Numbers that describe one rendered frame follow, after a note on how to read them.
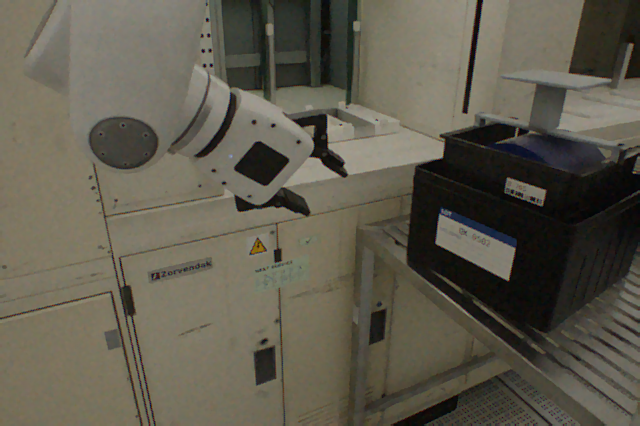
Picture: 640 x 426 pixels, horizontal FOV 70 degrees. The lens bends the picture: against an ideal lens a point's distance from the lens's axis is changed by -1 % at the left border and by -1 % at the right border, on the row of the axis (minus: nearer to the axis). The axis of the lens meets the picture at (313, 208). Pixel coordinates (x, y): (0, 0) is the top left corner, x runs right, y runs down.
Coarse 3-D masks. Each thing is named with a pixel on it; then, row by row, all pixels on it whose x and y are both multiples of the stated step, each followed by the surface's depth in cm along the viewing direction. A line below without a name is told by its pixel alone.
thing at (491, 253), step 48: (432, 192) 76; (480, 192) 68; (432, 240) 78; (480, 240) 70; (528, 240) 64; (576, 240) 59; (624, 240) 72; (480, 288) 73; (528, 288) 65; (576, 288) 66
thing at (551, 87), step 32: (544, 96) 69; (480, 128) 80; (512, 128) 86; (544, 128) 70; (448, 160) 76; (480, 160) 71; (512, 160) 66; (608, 160) 64; (512, 192) 68; (544, 192) 64; (576, 192) 62; (608, 192) 69; (576, 224) 66
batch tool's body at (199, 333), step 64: (384, 0) 121; (448, 0) 101; (512, 0) 87; (384, 64) 127; (448, 64) 105; (512, 64) 94; (448, 128) 109; (128, 192) 75; (192, 192) 80; (320, 192) 91; (384, 192) 98; (128, 256) 78; (192, 256) 84; (256, 256) 90; (320, 256) 97; (128, 320) 83; (192, 320) 89; (256, 320) 96; (320, 320) 104; (384, 320) 114; (448, 320) 126; (192, 384) 95; (256, 384) 103; (320, 384) 113; (384, 384) 124; (448, 384) 139
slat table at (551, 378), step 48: (384, 240) 90; (432, 288) 76; (624, 288) 76; (480, 336) 68; (528, 336) 65; (576, 336) 65; (624, 336) 65; (432, 384) 127; (576, 384) 57; (624, 384) 57
